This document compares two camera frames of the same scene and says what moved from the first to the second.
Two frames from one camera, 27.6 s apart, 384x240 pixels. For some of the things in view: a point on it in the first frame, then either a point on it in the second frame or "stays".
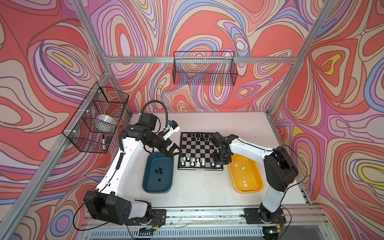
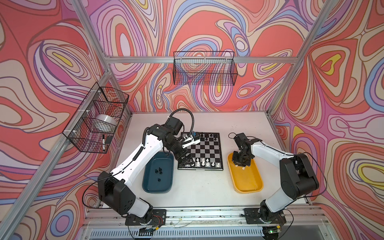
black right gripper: (216, 160) → (236, 161)
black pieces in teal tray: (160, 172) stays
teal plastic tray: (158, 173) stays
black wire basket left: (92, 127) stays
